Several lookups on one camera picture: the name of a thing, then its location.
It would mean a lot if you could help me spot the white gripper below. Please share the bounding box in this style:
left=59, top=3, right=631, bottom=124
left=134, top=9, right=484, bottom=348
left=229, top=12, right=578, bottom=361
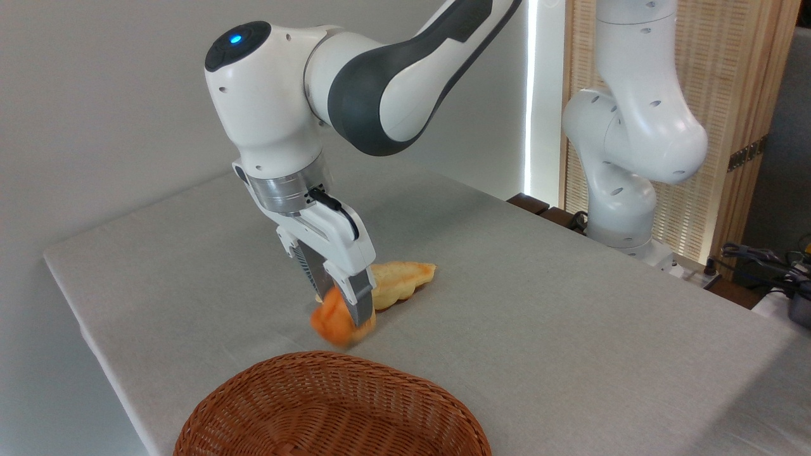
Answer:
left=232, top=161, right=376, bottom=329

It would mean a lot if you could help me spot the round orange bread bun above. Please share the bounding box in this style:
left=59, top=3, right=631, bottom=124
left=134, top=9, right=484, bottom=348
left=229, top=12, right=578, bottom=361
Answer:
left=310, top=286, right=378, bottom=347

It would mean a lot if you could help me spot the leaf-shaped golden bread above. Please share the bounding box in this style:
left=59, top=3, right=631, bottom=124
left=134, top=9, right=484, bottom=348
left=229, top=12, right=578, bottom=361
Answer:
left=316, top=261, right=438, bottom=311

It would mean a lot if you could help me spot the brown wicker basket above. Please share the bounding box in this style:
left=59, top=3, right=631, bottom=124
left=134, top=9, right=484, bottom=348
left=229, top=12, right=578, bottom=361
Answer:
left=173, top=350, right=492, bottom=456

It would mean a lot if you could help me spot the grey tablecloth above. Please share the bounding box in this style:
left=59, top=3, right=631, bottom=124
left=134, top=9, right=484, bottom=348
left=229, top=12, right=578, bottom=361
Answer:
left=43, top=142, right=811, bottom=456

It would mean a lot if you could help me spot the dark wooden base board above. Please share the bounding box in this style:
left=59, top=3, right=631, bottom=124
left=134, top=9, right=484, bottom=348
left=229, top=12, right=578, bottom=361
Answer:
left=507, top=193, right=587, bottom=234

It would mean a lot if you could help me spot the vertical white light strip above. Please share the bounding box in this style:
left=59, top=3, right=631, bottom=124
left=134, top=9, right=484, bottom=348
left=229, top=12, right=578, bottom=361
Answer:
left=523, top=0, right=537, bottom=194

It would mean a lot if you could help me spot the metal screen hinge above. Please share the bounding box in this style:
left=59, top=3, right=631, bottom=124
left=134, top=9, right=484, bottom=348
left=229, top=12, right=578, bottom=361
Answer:
left=727, top=136, right=769, bottom=172

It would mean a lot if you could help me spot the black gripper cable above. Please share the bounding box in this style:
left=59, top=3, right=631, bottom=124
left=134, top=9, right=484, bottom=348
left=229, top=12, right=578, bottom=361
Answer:
left=309, top=187, right=361, bottom=241

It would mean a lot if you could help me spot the bundle of dark cables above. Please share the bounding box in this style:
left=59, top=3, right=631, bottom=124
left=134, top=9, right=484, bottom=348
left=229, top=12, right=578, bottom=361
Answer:
left=719, top=241, right=811, bottom=298

